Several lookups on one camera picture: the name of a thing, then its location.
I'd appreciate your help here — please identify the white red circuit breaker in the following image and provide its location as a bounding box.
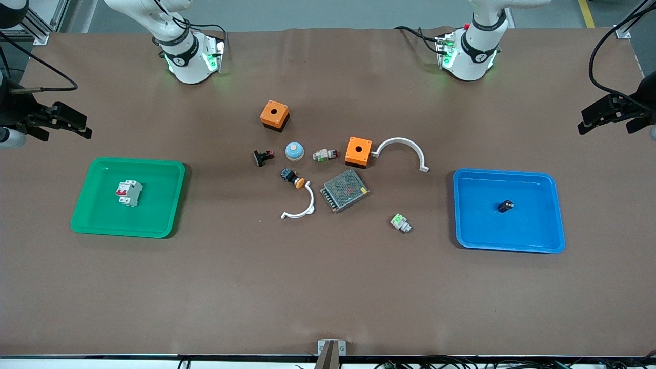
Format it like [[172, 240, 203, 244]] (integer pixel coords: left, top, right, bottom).
[[115, 180, 144, 207]]

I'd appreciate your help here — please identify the black left base cable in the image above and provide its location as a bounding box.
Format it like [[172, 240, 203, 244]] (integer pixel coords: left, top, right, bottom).
[[394, 25, 442, 55]]

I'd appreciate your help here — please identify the large white arc bracket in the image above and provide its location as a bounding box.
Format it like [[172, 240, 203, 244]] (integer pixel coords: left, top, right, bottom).
[[371, 137, 430, 173]]

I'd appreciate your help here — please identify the brown table mat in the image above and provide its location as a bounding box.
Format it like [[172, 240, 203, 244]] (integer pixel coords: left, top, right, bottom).
[[0, 27, 656, 357]]

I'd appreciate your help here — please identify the small white arc bracket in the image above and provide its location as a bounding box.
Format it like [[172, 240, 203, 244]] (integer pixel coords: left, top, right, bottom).
[[280, 183, 316, 220]]

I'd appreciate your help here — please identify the green plastic tray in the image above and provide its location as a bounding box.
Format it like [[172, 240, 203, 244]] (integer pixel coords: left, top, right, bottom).
[[70, 157, 186, 239]]

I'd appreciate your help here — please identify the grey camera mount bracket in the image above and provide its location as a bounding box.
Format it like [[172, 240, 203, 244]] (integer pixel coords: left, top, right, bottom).
[[314, 339, 347, 369]]

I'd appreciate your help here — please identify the orange mushroom push button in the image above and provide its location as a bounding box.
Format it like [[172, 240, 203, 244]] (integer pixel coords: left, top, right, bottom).
[[280, 168, 305, 189]]

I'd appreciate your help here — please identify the blue plastic tray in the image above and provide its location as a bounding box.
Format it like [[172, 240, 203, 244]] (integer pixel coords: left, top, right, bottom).
[[453, 168, 566, 254]]

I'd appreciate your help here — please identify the black right base cable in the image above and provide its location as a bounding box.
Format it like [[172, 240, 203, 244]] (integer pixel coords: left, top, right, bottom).
[[197, 23, 229, 44]]

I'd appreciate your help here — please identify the black base cable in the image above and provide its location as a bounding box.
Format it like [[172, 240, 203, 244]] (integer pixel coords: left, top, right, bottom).
[[197, 23, 229, 44], [394, 25, 442, 55]]

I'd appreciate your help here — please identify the metal mesh power supply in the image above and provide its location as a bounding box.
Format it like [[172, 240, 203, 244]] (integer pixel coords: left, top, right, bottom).
[[320, 169, 370, 213]]

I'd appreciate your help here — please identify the aluminium frame profile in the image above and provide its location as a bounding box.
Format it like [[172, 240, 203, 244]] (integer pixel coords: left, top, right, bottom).
[[23, 0, 70, 46]]

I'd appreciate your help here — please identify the orange black button box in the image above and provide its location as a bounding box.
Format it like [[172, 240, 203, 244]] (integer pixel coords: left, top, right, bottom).
[[260, 99, 291, 133], [345, 136, 373, 169]]

